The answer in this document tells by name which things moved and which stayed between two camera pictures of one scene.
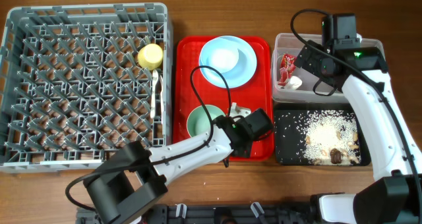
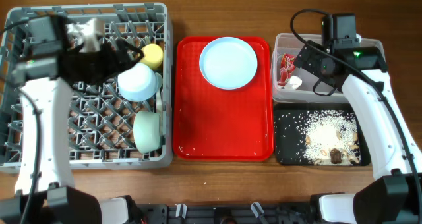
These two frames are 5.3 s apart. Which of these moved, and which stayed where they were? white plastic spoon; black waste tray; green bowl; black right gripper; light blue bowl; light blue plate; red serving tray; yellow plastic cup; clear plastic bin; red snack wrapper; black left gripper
Moved: white plastic spoon; light blue bowl; green bowl; black left gripper
Stayed: black right gripper; light blue plate; red serving tray; yellow plastic cup; black waste tray; clear plastic bin; red snack wrapper
